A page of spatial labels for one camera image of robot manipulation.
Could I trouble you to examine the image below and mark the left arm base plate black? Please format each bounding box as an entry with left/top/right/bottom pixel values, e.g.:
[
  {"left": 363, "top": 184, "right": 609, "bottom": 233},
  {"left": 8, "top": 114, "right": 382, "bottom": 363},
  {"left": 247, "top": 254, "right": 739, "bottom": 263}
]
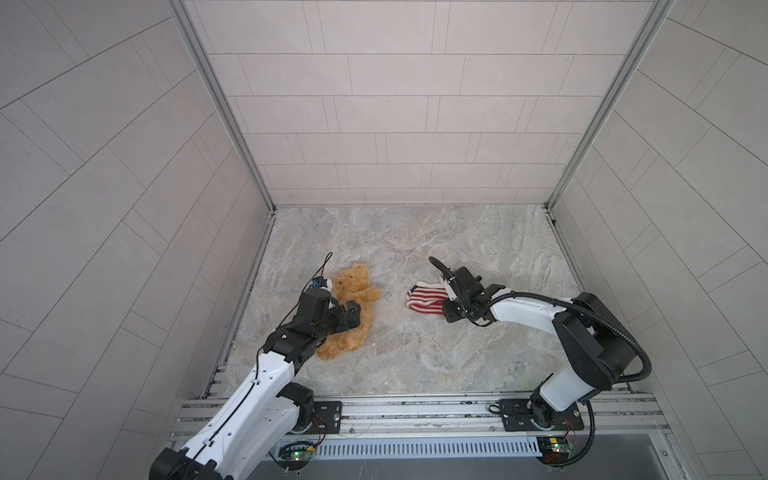
[{"left": 290, "top": 401, "right": 343, "bottom": 435}]

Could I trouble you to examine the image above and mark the right aluminium corner post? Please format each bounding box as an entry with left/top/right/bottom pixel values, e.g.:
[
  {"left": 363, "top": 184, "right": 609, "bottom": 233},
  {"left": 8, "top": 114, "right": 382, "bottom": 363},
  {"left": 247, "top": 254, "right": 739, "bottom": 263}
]
[{"left": 544, "top": 0, "right": 674, "bottom": 216}]

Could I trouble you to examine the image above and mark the white ventilation grille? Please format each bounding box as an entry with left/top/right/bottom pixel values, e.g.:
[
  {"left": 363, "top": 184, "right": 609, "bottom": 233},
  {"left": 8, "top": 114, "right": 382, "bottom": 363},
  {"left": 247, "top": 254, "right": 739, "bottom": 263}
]
[{"left": 315, "top": 436, "right": 543, "bottom": 460}]

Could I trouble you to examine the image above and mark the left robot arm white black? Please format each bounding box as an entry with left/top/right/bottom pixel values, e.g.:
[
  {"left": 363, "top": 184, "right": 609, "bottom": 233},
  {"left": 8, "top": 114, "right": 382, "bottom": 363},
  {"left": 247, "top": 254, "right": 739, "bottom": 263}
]
[{"left": 149, "top": 286, "right": 361, "bottom": 479}]

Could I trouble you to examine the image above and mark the aluminium mounting rail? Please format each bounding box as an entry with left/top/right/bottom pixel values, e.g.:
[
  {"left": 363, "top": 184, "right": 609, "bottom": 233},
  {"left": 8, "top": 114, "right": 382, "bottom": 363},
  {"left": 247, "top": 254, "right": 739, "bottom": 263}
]
[{"left": 170, "top": 392, "right": 670, "bottom": 442}]

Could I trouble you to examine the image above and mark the red white striped knit sweater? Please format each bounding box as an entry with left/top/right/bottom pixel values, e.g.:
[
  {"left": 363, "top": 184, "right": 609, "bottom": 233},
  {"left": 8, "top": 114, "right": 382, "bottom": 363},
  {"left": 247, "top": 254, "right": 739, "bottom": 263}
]
[{"left": 406, "top": 281, "right": 449, "bottom": 315}]

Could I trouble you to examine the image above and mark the aluminium corner post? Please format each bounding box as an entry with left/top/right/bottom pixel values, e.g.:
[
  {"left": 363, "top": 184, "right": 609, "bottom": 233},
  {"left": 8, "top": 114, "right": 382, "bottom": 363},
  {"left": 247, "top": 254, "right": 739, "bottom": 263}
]
[
  {"left": 544, "top": 0, "right": 674, "bottom": 216},
  {"left": 168, "top": 0, "right": 277, "bottom": 216}
]

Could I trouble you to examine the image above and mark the right green circuit board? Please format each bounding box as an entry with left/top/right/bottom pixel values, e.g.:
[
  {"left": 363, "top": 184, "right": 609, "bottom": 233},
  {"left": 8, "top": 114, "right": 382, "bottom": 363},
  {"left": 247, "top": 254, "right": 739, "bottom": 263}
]
[{"left": 536, "top": 437, "right": 574, "bottom": 465}]

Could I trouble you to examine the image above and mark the right black corrugated cable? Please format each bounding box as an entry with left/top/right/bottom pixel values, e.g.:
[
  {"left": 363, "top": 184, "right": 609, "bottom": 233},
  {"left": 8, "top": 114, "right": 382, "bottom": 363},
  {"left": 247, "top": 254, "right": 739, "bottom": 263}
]
[{"left": 428, "top": 256, "right": 653, "bottom": 468}]

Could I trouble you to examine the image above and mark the brown plush teddy bear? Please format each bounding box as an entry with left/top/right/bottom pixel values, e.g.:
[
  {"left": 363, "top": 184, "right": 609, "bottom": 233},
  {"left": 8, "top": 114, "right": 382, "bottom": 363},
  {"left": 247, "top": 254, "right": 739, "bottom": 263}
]
[{"left": 316, "top": 262, "right": 383, "bottom": 362}]

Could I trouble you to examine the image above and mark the left green circuit board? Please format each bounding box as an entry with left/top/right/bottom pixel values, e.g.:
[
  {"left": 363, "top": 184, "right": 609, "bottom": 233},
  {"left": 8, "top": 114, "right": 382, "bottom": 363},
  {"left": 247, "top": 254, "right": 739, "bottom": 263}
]
[{"left": 276, "top": 441, "right": 317, "bottom": 472}]

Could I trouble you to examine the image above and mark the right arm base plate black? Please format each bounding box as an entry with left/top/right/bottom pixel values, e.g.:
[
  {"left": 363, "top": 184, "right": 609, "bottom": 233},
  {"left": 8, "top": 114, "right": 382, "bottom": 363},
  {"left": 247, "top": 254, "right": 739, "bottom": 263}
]
[{"left": 489, "top": 399, "right": 585, "bottom": 432}]

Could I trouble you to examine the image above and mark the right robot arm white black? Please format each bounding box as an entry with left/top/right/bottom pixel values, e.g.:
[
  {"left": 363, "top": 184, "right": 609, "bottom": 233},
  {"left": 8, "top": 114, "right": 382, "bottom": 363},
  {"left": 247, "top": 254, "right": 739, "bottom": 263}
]
[{"left": 430, "top": 258, "right": 651, "bottom": 430}]

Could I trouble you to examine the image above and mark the left aluminium corner post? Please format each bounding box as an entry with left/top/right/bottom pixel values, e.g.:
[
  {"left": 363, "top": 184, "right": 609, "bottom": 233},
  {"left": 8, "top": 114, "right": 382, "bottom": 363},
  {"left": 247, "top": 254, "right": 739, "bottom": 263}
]
[{"left": 168, "top": 0, "right": 277, "bottom": 216}]

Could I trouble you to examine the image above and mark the green circuit board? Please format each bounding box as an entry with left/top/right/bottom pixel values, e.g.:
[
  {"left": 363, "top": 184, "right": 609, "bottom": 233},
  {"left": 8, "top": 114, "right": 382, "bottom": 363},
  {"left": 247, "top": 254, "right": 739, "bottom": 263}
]
[
  {"left": 536, "top": 437, "right": 574, "bottom": 465},
  {"left": 276, "top": 441, "right": 317, "bottom": 472}
]

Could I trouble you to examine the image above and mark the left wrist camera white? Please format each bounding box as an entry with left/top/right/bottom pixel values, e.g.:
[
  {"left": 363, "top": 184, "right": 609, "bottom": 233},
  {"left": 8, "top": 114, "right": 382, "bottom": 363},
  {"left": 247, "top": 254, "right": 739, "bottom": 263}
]
[{"left": 309, "top": 275, "right": 332, "bottom": 292}]

